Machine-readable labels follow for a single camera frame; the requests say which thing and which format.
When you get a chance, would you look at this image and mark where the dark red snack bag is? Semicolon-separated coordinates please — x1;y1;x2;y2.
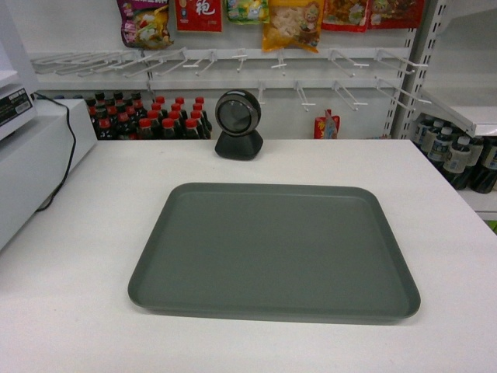
367;0;425;30

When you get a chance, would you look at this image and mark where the purple noodle snack bag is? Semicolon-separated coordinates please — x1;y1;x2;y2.
116;0;173;50

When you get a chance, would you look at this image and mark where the grey silver tray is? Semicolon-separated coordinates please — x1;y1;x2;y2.
127;183;421;324

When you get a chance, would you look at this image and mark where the black register cable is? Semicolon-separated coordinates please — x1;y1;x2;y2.
33;92;78;213

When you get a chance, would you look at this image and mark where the black round barcode scanner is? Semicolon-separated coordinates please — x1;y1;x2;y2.
214;89;263;161

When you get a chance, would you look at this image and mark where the yellow chips bag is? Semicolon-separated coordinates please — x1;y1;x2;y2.
262;0;325;54

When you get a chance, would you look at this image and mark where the green yellow snack bag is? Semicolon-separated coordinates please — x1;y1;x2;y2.
225;0;269;24

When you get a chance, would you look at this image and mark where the red cap soy bottle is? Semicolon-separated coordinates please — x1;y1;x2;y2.
185;118;200;140

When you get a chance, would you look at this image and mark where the white hook rail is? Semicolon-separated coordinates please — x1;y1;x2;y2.
30;47;425;111

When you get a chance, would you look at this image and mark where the red hanging snack bag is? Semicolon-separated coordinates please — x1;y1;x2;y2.
175;0;222;33

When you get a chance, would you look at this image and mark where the red small hanging bag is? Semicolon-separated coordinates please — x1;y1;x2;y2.
314;109;341;140

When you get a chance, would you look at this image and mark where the dark water bottle front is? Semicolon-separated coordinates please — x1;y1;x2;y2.
442;136;471;190

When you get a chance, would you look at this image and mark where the red food bag right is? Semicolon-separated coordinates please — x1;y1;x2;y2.
321;0;369;33

